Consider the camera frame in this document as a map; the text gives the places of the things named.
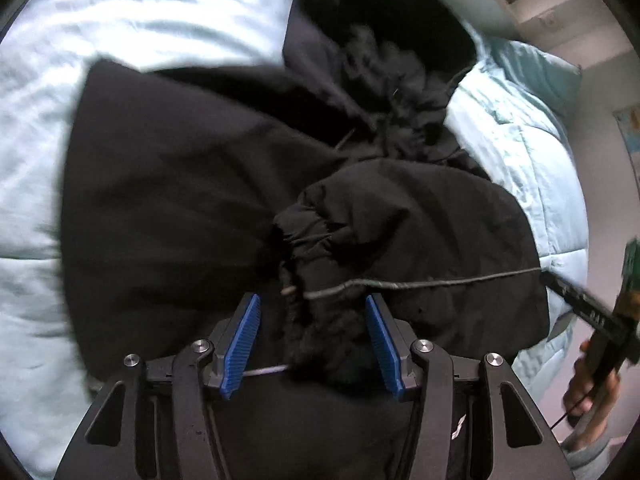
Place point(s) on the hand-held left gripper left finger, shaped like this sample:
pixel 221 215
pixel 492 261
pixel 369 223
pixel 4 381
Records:
pixel 241 347

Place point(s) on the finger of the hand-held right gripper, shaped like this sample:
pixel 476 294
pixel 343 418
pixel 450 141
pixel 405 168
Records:
pixel 580 302

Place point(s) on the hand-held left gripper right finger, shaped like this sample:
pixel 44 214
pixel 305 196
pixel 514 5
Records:
pixel 385 349

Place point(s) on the black hoodie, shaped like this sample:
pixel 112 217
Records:
pixel 175 185

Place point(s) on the person's right forearm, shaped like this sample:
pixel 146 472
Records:
pixel 592 455

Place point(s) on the person's right hand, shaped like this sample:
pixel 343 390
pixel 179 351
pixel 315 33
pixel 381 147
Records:
pixel 585 390

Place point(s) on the light blue comforter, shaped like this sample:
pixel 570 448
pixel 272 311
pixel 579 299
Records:
pixel 150 15

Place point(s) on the wall poster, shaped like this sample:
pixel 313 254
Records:
pixel 631 132

